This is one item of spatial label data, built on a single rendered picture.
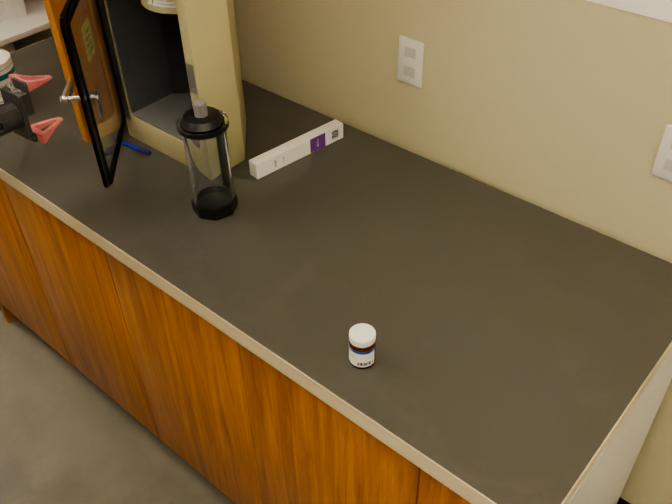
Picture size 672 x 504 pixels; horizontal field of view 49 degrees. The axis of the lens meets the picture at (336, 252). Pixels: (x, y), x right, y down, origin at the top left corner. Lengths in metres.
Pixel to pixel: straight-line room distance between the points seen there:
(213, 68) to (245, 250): 0.41
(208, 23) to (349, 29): 0.40
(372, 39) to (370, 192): 0.38
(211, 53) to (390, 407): 0.85
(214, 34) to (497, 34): 0.60
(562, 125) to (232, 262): 0.75
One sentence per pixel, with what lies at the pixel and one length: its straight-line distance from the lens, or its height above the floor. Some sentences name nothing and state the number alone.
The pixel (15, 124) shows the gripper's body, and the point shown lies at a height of 1.18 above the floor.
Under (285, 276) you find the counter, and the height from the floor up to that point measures 0.94.
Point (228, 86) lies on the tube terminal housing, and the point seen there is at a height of 1.15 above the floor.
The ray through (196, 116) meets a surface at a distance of 1.55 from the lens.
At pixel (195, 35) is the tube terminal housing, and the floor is 1.30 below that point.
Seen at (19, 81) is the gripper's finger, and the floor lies 1.26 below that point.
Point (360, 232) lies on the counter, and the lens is 1.59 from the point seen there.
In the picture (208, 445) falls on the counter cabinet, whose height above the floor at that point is 0.31.
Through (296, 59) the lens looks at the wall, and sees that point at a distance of 2.05.
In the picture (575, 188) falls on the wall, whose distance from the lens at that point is 1.69.
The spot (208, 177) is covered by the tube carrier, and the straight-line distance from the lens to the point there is 1.59.
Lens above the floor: 1.95
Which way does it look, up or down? 41 degrees down
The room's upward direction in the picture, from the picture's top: 1 degrees counter-clockwise
